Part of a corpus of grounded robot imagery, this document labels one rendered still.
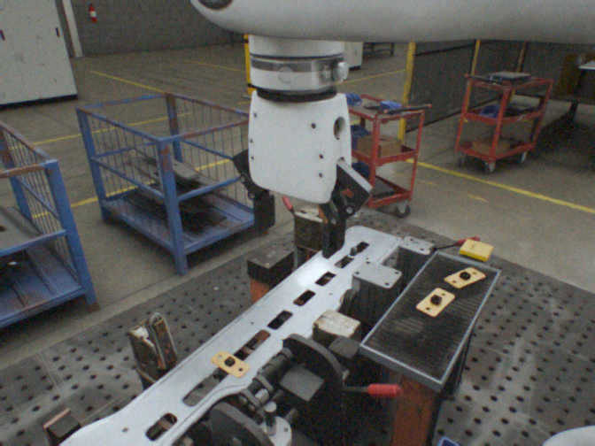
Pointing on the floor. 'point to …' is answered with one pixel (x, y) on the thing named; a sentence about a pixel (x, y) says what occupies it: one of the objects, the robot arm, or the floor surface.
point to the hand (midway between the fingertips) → (297, 233)
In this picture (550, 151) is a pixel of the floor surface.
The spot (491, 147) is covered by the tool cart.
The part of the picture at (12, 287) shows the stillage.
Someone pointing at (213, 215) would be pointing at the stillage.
